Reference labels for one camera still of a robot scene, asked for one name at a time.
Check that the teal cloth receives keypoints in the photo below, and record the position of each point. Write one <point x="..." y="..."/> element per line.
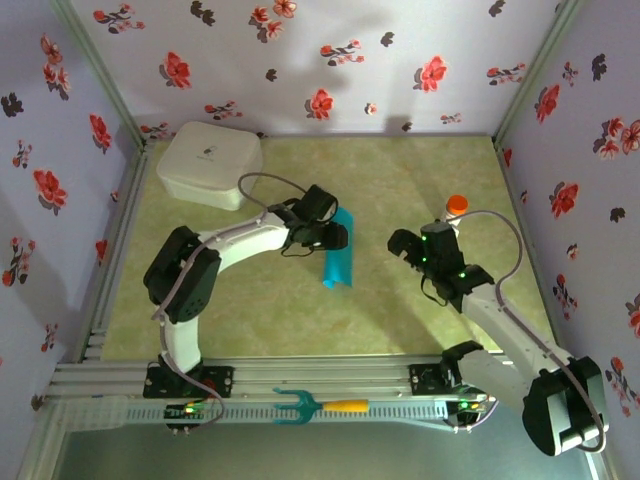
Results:
<point x="340" y="265"/>

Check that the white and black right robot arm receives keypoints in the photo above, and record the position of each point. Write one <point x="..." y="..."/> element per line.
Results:
<point x="490" y="320"/>

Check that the white square lidded container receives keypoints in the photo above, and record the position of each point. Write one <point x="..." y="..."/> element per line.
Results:
<point x="207" y="160"/>

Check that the orange-capped small bottle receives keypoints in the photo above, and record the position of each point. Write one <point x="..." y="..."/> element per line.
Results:
<point x="457" y="204"/>

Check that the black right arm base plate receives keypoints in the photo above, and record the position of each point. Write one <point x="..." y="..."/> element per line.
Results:
<point x="425" y="380"/>

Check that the aluminium side rail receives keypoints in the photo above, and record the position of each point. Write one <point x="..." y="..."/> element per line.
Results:
<point x="518" y="200"/>
<point x="127" y="200"/>

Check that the long aluminium frame rail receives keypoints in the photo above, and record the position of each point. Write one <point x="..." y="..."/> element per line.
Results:
<point x="320" y="372"/>

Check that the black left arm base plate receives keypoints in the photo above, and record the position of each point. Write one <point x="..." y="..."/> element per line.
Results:
<point x="220" y="380"/>

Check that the aluminium corner post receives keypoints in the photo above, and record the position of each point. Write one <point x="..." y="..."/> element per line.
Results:
<point x="532" y="70"/>
<point x="100" y="70"/>

